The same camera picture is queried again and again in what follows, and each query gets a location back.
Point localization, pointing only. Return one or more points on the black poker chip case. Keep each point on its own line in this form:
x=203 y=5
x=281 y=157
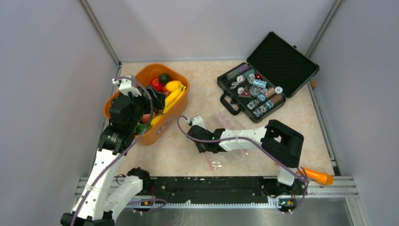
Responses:
x=273 y=72

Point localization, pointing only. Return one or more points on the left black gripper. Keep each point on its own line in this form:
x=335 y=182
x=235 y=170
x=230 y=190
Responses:
x=158 y=98

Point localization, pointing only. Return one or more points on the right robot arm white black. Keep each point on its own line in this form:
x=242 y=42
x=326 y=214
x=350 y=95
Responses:
x=279 y=142

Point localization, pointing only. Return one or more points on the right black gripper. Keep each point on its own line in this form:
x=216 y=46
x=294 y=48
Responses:
x=201 y=149

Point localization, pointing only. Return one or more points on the yellow toy banana bunch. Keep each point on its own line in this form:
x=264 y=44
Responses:
x=175 y=104

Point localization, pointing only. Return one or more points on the clear zip top bag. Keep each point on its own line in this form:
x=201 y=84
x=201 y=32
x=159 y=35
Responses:
x=223 y=119

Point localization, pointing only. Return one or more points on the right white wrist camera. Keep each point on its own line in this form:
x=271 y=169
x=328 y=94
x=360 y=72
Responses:
x=197 y=120

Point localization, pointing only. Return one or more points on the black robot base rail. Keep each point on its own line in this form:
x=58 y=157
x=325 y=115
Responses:
x=219 y=190

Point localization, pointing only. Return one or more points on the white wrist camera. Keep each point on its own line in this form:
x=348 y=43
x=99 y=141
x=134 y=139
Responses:
x=197 y=120
x=127 y=86

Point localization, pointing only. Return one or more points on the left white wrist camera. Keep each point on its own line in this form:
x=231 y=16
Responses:
x=127 y=86

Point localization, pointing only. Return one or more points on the toy peach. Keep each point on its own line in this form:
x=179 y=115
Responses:
x=147 y=118

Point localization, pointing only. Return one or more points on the yellow toy lemon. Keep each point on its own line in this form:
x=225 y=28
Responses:
x=173 y=85

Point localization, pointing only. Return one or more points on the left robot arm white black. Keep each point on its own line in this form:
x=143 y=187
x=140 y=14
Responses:
x=96 y=207

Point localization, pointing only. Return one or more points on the orange handled tool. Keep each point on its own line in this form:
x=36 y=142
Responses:
x=320 y=177

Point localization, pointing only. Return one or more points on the orange plastic basket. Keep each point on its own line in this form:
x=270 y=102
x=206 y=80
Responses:
x=168 y=121

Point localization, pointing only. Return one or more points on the red toy tomato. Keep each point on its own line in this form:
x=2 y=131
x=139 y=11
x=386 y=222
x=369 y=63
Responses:
x=156 y=85

